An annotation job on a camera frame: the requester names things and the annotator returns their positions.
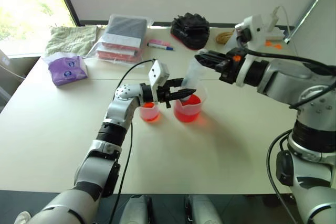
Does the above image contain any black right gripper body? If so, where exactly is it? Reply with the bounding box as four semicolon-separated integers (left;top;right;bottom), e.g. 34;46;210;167
215;47;246;85

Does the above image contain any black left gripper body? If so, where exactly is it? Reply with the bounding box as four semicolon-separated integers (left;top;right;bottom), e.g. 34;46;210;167
156;83;180;109

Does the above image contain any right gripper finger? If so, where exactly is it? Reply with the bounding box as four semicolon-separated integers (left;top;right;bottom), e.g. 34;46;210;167
194;51;229;62
199;60;227;71

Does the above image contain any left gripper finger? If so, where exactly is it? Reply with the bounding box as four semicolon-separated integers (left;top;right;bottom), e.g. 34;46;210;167
172;88;198;102
167;77;186;88

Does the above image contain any clear plastic cup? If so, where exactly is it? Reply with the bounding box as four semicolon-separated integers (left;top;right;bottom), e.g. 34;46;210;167
182;49;211;101

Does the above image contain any large clear cup red liquid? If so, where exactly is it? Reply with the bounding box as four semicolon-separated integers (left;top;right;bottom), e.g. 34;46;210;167
173;78;208;124

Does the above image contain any small clear cup red liquid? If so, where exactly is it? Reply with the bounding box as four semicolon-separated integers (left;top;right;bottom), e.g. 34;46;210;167
139;102;161;124

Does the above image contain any coil of brown twine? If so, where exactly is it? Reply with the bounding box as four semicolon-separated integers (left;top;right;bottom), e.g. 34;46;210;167
215;31;236;45

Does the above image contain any black crumpled bag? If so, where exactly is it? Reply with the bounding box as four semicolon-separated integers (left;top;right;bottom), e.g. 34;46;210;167
170;12;211;50

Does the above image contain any white marker blue cap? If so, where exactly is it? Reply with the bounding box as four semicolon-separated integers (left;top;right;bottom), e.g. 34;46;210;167
146;42;174;51

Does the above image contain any pink pen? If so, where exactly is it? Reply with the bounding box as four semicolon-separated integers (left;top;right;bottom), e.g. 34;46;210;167
149;39;170;47

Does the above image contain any red notebook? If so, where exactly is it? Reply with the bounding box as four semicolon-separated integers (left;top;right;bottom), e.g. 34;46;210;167
95;49;138;62
96;41;139;52

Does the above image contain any grey notebook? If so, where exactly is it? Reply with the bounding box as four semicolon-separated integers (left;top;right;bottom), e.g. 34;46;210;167
104;16;148;48

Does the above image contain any clear plastic zip bag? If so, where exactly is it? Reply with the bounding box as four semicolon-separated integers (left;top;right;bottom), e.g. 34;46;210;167
86;14;154;65

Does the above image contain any purple tissue pack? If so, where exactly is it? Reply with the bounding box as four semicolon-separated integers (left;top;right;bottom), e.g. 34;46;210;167
43;52;89;87

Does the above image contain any pale green towel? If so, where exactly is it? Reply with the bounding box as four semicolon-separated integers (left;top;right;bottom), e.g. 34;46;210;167
44;25;99;58

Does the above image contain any white shoe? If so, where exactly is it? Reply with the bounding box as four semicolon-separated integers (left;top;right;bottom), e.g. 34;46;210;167
14;210;33;224

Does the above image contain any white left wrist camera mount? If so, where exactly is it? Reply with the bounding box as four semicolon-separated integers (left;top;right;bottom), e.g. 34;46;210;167
148;60;171;104

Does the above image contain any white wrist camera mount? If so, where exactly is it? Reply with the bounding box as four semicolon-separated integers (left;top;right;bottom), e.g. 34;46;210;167
234;15;275;88
148;60;171;104

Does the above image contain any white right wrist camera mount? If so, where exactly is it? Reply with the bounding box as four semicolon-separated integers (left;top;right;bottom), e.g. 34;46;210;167
234;15;275;88

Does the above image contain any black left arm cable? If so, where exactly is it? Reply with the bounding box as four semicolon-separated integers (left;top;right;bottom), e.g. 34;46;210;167
108;58;155;224

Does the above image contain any white usb cable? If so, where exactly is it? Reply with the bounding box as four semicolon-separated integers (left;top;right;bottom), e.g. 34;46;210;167
269;5;292;41

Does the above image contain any silver metal rail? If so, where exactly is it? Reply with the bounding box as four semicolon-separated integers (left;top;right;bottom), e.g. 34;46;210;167
284;0;336;44

